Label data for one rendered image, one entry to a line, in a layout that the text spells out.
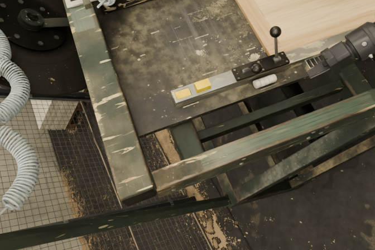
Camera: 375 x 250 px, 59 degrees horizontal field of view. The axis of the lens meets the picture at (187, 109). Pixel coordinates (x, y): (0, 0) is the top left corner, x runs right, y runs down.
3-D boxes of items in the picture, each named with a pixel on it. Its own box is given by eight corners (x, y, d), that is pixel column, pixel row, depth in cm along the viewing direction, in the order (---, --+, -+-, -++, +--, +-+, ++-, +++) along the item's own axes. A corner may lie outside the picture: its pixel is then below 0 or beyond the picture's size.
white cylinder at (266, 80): (255, 90, 114) (276, 82, 115) (256, 86, 111) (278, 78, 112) (251, 83, 115) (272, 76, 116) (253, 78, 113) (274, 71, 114)
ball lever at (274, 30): (284, 63, 113) (283, 26, 105) (274, 66, 112) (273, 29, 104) (278, 58, 116) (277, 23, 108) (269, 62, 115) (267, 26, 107)
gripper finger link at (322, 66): (306, 71, 100) (325, 59, 97) (311, 80, 98) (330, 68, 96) (304, 70, 98) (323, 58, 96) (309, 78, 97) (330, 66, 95)
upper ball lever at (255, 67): (250, 74, 113) (265, 71, 100) (240, 77, 113) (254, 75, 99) (247, 63, 113) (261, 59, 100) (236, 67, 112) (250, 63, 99)
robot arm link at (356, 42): (333, 71, 90) (376, 46, 85) (315, 44, 93) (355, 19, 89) (340, 83, 100) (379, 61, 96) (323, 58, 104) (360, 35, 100)
